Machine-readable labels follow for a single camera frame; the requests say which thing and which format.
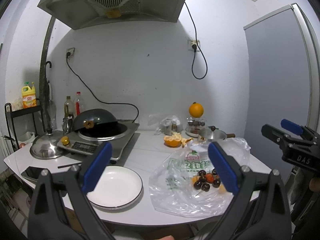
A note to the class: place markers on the peeled orange half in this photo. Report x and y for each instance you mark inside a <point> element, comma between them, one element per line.
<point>173,140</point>

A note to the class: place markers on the white round plate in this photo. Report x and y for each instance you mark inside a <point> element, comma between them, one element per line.
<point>117,188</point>

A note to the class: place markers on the steel pot lid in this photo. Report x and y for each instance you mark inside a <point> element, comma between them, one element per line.
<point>45,146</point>

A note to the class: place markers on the black wok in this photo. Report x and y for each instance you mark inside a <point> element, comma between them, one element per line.
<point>93,117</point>

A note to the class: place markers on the whole orange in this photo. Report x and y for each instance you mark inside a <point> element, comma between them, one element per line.
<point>196,110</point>

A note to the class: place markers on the oil bottle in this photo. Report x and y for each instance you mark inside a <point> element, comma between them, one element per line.
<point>68,107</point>

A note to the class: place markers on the black metal rack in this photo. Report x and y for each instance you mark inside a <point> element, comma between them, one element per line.
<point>31,116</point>

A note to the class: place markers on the red cap sauce bottle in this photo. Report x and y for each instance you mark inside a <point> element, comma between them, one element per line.
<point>79,104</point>

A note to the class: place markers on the red strawberry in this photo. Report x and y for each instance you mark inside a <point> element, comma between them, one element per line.
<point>210,179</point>

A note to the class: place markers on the glass fruit container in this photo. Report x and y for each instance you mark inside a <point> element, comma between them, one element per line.
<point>194,125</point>

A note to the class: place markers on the grey refrigerator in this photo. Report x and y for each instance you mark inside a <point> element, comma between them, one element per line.
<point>283,55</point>

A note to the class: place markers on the smartphone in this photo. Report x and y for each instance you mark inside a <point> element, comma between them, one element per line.
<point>32,174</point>

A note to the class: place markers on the small crumpled plastic bag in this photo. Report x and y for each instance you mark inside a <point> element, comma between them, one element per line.
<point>166,124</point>

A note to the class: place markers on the yellow detergent bottle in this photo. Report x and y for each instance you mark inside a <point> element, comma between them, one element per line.
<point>28,95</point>

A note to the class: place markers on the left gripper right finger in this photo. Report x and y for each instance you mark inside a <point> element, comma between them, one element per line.
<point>259,208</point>

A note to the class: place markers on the black chopstick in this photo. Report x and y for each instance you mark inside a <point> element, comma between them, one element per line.
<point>69,165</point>

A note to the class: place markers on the small steel lidded pot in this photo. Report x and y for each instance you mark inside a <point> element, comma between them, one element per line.
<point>211,134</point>

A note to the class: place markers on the printed clear plastic bag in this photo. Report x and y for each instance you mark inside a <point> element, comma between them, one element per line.
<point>171,184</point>

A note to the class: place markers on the induction cooker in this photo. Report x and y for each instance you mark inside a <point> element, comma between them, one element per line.
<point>75,142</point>

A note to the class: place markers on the orange peel piece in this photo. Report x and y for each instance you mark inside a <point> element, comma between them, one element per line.
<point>184,141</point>

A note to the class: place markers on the dark cherry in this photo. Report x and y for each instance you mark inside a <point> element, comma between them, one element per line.
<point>202,173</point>
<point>197,185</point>

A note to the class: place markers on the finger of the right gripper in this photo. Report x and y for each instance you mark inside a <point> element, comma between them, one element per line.
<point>275,135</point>
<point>291,127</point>

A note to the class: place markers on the black umbrella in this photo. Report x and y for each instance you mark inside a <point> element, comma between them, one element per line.
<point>49,103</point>

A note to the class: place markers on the steel range hood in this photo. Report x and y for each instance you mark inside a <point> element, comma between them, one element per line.
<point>79,14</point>

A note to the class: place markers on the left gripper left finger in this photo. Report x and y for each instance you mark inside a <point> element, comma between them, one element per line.
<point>47,216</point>

